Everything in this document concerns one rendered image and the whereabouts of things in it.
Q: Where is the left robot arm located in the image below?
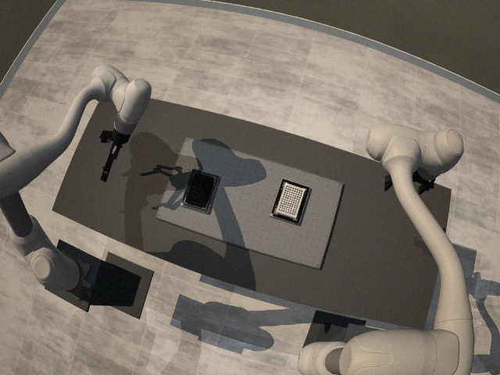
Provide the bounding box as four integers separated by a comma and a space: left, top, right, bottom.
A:
0, 64, 152, 300

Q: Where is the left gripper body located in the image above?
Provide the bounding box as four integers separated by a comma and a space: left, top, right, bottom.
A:
112, 128, 130, 150

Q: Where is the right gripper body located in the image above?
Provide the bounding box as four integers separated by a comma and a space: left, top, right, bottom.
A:
412, 171, 428, 184

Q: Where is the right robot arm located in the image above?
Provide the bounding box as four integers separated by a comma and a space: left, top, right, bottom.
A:
298, 123, 474, 375

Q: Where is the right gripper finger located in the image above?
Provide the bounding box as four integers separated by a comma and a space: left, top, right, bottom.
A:
419, 178, 436, 195
384, 175, 393, 191

